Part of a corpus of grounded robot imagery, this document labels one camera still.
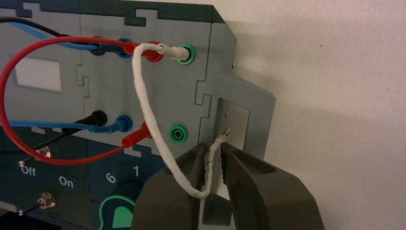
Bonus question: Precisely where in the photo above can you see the white wire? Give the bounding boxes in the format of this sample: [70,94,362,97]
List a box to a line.
[131,43,232,200]

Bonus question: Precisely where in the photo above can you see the metal toggle switch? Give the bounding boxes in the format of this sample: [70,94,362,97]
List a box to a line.
[18,146,52,167]
[17,192,57,217]

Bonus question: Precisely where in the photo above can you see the grey and teal task box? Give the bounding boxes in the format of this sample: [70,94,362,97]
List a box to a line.
[0,0,276,230]

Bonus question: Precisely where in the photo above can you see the green banana socket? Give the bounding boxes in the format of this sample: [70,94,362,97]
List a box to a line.
[175,43,196,65]
[169,124,189,144]

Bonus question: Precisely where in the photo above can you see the white display window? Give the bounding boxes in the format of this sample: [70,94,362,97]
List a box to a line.
[14,57,61,92]

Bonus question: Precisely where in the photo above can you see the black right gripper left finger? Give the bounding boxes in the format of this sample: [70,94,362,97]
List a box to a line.
[131,143,209,230]

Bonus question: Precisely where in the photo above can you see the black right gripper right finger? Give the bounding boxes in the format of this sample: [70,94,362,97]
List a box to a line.
[221,143,326,230]

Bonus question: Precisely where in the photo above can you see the green rotary knob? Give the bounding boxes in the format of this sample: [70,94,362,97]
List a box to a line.
[99,181,143,230]

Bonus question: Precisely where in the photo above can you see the black wire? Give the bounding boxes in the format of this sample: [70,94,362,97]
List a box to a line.
[0,16,108,156]

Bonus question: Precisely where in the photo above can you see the blue wire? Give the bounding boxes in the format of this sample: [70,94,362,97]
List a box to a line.
[0,21,133,135]

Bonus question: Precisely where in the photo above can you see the red wire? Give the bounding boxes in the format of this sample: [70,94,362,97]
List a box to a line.
[0,36,164,166]

